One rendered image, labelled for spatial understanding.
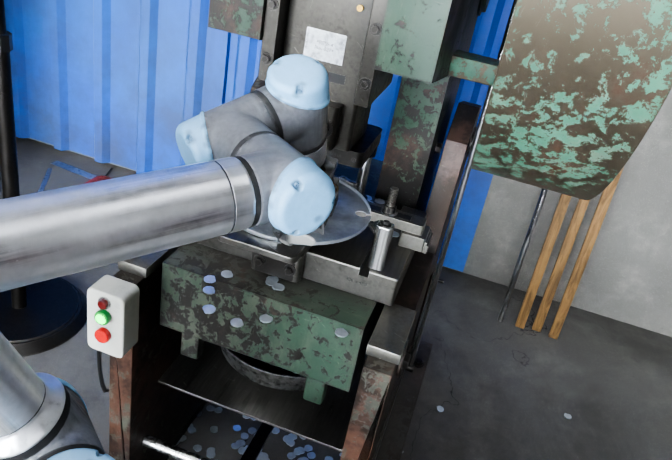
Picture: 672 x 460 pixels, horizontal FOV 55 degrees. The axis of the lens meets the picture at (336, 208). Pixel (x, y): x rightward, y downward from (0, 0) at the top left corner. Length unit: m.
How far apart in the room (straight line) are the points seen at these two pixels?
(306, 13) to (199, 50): 1.50
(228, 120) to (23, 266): 0.28
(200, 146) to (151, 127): 2.09
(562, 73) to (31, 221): 0.55
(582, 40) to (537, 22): 0.05
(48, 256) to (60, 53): 2.42
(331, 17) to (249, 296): 0.50
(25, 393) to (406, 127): 0.89
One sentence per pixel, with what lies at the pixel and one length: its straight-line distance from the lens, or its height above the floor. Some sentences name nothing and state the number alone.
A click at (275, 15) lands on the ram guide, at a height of 1.10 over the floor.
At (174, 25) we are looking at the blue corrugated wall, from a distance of 2.65.
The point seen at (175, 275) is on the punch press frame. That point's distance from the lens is 1.22.
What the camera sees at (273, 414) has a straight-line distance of 1.42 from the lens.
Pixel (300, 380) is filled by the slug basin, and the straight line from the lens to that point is 1.38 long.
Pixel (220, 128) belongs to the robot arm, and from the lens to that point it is 0.73.
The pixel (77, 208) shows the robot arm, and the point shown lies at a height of 1.05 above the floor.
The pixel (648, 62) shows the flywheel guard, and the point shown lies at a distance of 0.76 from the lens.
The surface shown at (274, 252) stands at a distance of 1.03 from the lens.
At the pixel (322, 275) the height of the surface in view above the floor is 0.66.
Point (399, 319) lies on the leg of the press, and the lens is 1.18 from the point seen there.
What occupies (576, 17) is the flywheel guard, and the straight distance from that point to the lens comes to 0.73.
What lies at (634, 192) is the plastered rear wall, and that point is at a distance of 2.48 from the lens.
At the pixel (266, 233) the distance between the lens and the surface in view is 1.07.
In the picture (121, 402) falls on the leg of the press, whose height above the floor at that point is 0.33.
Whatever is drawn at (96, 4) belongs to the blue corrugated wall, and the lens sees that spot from 2.80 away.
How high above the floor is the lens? 1.33
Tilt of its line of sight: 28 degrees down
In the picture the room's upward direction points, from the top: 11 degrees clockwise
